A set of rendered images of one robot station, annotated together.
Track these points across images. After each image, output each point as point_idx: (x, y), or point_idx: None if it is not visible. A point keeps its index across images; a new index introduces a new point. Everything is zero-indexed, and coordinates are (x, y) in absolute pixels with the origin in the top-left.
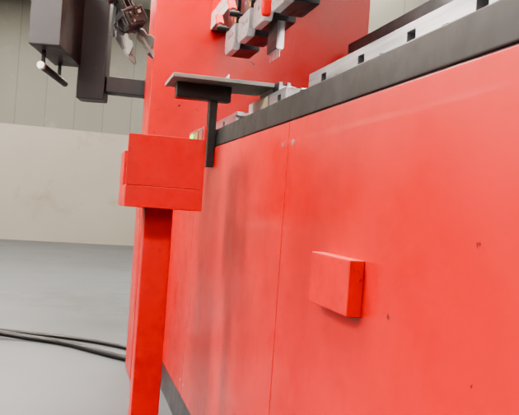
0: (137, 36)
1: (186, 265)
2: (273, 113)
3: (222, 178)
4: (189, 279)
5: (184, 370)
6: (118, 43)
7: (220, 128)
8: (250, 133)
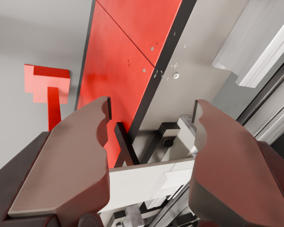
0: (199, 192)
1: (121, 3)
2: None
3: (107, 149)
4: (112, 24)
5: (97, 14)
6: (6, 172)
7: (122, 164)
8: None
